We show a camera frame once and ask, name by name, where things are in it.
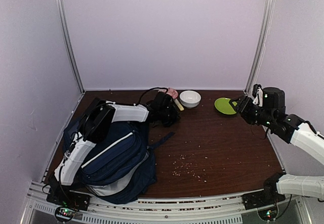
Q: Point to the navy blue student backpack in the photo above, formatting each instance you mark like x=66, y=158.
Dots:
x=122, y=166

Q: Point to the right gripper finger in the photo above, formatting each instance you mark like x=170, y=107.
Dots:
x=235, y=104
x=239, y=99

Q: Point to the green plate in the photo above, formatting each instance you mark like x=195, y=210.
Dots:
x=224, y=107

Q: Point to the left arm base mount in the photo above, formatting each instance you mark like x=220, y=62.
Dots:
x=68, y=206

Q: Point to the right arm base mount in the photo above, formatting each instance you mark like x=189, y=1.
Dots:
x=265, y=202

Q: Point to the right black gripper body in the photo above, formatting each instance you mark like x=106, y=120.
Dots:
x=264, y=117

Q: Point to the red patterned small bowl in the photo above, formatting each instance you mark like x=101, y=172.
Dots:
x=172, y=92

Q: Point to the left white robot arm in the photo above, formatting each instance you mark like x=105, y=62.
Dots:
x=81, y=136

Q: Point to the right aluminium frame post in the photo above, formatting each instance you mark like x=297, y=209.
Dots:
x=260, y=48

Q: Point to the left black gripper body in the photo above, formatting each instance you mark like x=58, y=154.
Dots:
x=168, y=118

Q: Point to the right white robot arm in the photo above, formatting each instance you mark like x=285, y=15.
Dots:
x=305, y=142

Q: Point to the front aluminium rail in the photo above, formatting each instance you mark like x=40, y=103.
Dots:
x=213, y=209

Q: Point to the left aluminium frame post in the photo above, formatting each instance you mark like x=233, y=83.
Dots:
x=68, y=45

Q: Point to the aluminium frame post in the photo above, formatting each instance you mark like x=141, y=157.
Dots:
x=260, y=48
x=68, y=45

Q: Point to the white ceramic bowl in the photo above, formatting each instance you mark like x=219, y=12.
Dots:
x=190, y=99

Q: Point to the yellow highlighter marker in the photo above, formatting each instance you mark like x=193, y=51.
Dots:
x=179, y=105

